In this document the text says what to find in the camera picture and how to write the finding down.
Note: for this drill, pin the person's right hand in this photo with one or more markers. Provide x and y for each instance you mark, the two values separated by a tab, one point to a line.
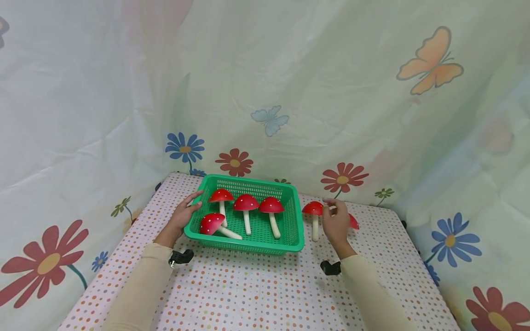
336	225

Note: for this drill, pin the person's left hand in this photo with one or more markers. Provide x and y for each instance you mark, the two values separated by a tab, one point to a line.
179	218

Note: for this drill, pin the person's left thumb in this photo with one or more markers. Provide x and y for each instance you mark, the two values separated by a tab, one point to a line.
195	207

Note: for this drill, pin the person's right thumb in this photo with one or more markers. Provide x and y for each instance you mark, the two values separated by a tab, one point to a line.
326	213

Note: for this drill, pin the person's right fingers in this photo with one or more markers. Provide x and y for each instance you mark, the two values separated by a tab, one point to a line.
337	204

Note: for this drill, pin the person's left fingers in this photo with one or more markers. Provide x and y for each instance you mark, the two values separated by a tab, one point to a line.
190	198

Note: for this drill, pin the green plastic basket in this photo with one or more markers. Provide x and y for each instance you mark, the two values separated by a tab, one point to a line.
248	246

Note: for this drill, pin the person's left forearm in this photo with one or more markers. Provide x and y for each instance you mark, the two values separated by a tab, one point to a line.
140	289

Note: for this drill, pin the person's right forearm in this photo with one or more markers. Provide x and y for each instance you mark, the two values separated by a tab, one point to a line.
368	289

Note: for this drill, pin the red toy mushroom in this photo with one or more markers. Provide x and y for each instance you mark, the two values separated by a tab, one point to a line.
246	202
315	225
271	205
221	196
211	224
353	222

